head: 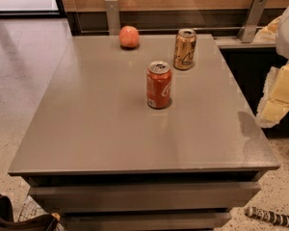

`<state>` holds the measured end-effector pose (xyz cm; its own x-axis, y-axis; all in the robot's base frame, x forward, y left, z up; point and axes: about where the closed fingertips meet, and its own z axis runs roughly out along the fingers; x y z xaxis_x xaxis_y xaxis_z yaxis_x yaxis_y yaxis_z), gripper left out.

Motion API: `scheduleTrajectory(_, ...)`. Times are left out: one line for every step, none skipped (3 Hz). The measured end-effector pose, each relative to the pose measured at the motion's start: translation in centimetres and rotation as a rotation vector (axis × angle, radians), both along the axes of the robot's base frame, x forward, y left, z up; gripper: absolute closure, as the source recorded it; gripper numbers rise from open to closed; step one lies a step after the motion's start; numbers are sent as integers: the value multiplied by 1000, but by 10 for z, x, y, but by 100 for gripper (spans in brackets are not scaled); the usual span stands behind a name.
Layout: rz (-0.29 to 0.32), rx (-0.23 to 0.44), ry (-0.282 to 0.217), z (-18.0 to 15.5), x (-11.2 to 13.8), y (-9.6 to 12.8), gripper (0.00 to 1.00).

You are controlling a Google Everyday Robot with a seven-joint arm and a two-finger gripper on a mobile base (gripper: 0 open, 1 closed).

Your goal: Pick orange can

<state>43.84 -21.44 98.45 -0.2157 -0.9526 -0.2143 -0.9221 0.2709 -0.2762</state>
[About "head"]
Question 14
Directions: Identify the right metal bracket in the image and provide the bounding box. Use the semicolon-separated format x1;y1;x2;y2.
238;0;268;42

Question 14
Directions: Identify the dark brown bag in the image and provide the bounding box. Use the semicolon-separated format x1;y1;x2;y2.
0;192;61;231

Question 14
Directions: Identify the orange gold soda can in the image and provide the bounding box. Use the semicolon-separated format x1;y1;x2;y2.
173;28;197;70

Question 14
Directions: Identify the metal bracket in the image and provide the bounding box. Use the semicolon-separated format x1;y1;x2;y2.
104;0;120;36
238;0;268;42

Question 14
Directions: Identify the red cola can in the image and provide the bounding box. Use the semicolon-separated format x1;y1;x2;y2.
146;61;171;109

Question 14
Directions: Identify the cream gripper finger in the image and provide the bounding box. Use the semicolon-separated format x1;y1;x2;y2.
256;61;289;128
254;16;281;42

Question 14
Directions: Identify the black white patterned cylinder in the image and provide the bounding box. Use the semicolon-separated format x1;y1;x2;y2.
245;207;289;228

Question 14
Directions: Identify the grey drawer cabinet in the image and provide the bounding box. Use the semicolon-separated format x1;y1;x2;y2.
9;35;278;231

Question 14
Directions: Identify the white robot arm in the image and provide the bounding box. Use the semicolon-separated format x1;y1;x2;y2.
256;6;289;128

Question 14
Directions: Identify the red apple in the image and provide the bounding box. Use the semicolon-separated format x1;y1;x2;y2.
119;26;139;48

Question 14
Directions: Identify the left metal bracket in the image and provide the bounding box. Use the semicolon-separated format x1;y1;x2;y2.
104;0;120;36

